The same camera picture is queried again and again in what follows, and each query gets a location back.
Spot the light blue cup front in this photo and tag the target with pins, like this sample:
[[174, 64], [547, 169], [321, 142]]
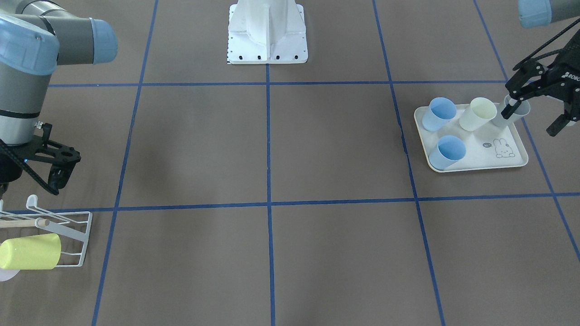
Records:
[[448, 150]]

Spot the wooden rack dowel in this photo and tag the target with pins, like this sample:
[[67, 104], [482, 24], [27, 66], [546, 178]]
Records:
[[39, 223]]

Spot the cream plastic tray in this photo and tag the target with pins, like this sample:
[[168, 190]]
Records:
[[489, 147]]

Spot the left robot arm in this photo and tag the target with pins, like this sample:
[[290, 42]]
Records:
[[534, 13]]

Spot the grey cup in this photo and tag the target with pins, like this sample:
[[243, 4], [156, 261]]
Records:
[[522, 110]]

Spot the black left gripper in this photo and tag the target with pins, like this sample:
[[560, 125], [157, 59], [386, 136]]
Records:
[[569, 74]]

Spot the yellow cup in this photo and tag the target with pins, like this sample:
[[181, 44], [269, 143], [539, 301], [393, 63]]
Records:
[[37, 252]]

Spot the white wire cup rack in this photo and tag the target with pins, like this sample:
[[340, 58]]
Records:
[[73, 228]]

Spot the light blue cup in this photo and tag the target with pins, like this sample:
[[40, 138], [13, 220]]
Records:
[[439, 112], [448, 150]]

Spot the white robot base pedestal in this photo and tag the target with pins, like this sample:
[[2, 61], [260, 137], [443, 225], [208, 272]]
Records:
[[266, 32]]

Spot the pink cup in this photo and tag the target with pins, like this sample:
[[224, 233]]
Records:
[[8, 274]]

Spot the cream white cup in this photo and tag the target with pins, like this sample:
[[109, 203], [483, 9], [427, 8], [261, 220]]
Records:
[[480, 111]]

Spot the light blue cup rear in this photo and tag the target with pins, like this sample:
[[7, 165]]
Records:
[[439, 112]]

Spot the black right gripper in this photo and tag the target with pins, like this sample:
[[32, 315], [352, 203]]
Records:
[[6, 168]]

